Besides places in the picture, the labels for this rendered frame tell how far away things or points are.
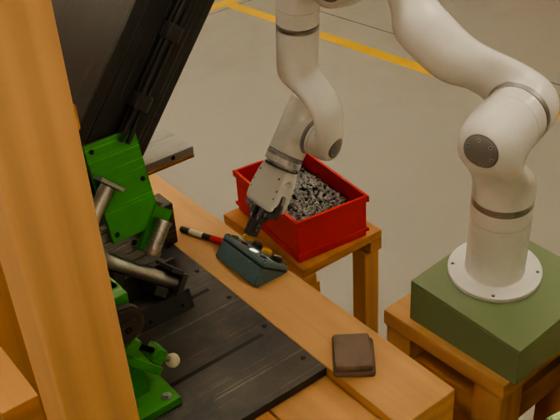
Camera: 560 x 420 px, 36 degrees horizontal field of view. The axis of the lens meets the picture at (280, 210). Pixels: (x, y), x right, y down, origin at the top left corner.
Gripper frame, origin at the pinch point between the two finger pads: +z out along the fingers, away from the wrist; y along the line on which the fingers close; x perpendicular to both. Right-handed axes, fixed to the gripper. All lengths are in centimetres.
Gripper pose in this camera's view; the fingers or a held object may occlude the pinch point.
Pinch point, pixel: (253, 227)
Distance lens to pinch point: 194.3
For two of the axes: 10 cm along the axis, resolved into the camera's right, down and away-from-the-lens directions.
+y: -6.2, -4.0, 6.8
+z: -4.0, 9.0, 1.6
